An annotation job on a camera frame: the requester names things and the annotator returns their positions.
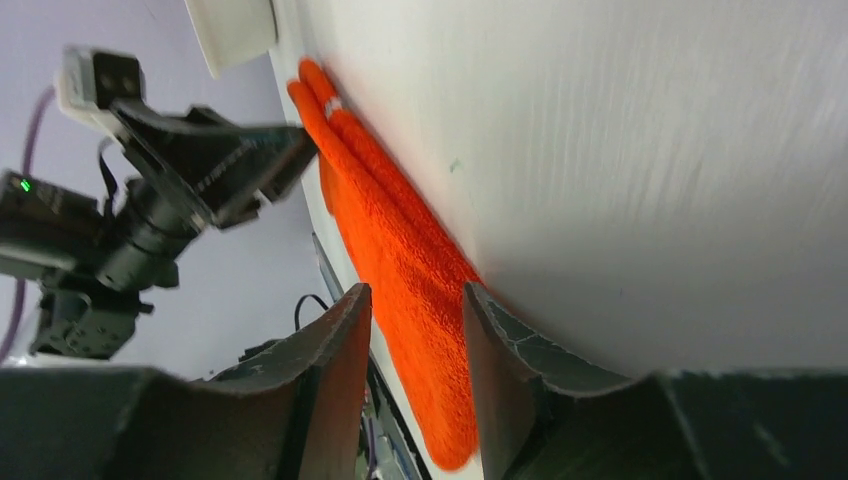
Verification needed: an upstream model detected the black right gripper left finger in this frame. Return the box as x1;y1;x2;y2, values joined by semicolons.
0;283;374;480

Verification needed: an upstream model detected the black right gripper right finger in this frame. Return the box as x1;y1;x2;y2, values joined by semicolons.
463;283;847;479

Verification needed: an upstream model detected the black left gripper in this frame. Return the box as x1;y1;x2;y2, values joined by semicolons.
1;99;318;360

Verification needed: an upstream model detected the orange cloth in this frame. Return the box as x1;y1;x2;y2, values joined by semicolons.
287;57;479;471

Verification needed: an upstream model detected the white plastic tray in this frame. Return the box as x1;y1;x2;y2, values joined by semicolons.
184;0;278;79

